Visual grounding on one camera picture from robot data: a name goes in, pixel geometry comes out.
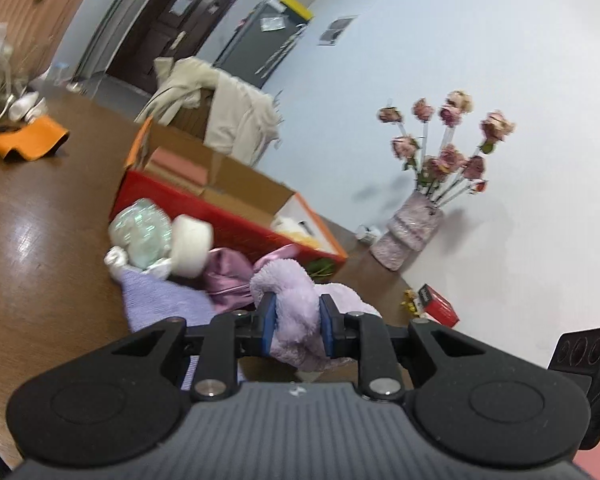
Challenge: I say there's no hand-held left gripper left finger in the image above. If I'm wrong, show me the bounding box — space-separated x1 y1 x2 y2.
111 294 279 402

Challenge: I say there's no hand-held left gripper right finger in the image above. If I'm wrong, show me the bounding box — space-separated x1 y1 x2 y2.
319 294 487 402

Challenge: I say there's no light purple fuzzy cloth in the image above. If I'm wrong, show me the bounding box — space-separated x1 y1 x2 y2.
250 258 383 372

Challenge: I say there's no purple satin cloth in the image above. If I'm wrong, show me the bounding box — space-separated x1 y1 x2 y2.
200 244 298 311

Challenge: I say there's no red cardboard box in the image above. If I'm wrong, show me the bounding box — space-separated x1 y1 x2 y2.
110 116 349 281

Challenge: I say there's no white yellow plush toy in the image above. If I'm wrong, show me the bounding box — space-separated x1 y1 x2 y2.
271 215 321 251

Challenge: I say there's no lavender towel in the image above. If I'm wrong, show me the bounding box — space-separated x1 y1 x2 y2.
120 266 253 391

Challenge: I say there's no small red black box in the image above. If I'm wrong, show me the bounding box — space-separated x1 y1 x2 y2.
416 284 460 325

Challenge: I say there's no pink textured vase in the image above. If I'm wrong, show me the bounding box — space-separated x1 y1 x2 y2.
370 192 445 272

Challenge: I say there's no translucent green ball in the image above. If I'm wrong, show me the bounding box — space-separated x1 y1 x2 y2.
108 198 174 268

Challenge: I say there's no small white sock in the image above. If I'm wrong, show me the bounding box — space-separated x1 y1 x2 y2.
103 246 131 278

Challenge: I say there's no pink flower bouquet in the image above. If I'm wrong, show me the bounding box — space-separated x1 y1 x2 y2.
376 90 517 206

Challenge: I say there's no beige coat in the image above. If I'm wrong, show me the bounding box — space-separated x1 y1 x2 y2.
135 56 283 166

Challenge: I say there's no wooden chair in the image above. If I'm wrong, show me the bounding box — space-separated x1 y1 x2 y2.
172 87 216 141

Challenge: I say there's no grey refrigerator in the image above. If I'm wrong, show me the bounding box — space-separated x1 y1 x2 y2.
214 1 308 90

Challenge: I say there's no orange case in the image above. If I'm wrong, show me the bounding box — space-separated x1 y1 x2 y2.
0 115 71 162

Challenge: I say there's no dark brown door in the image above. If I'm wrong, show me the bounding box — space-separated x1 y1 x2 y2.
105 0 243 96

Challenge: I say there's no yellow box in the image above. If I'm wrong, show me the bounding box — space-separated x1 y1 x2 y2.
279 0 313 22

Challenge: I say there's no white bottle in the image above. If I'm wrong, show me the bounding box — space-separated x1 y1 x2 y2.
7 92 48 122

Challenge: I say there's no pink suitcase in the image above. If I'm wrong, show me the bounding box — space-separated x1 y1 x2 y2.
0 0 89 81

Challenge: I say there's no grey wall panel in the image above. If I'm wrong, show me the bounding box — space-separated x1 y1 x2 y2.
318 16 356 47

